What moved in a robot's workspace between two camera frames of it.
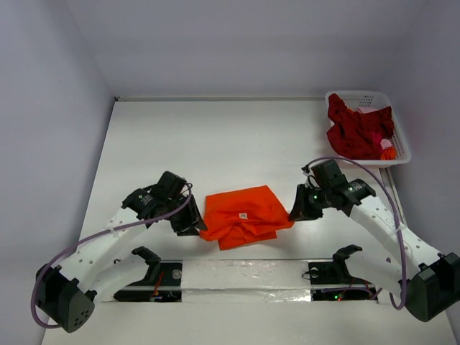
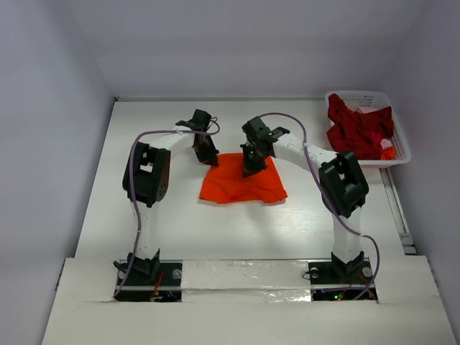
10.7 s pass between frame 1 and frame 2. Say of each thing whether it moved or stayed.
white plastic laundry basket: stayed
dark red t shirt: stayed
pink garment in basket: stayed
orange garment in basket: stayed
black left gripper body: moved
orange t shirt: moved
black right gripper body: moved
